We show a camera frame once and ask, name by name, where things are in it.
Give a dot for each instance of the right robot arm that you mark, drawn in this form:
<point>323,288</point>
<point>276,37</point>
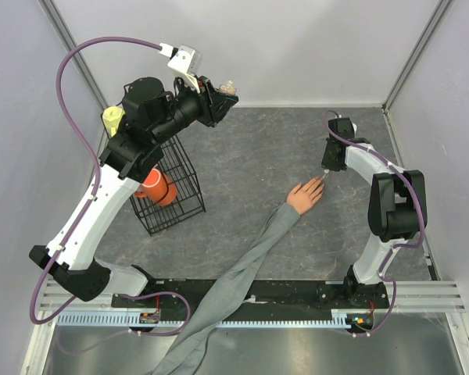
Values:
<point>397,212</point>

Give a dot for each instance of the mannequin hand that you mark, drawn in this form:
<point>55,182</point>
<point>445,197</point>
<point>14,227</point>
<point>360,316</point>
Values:
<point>303,197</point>

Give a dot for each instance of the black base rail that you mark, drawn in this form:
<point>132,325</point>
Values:
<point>265,300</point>

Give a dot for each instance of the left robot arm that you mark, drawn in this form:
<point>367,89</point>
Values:
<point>70,256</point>

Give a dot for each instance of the black wire rack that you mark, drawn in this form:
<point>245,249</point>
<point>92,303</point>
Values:
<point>153,117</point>

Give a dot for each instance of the grey sleeve forearm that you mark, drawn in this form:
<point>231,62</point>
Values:
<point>226,295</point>

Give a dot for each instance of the nail polish bottle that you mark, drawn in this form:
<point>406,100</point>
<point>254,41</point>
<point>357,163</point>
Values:
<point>228,88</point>

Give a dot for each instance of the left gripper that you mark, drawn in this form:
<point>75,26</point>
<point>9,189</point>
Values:
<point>215,105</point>

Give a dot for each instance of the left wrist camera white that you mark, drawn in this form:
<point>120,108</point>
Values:
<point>183,62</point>

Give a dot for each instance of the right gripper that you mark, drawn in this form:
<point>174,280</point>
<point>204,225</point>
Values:
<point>327,163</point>

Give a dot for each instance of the orange mug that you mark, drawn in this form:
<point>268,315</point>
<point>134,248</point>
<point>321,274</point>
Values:
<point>157,187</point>

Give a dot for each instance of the yellow mug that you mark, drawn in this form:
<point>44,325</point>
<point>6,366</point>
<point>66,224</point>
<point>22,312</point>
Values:
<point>111,118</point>

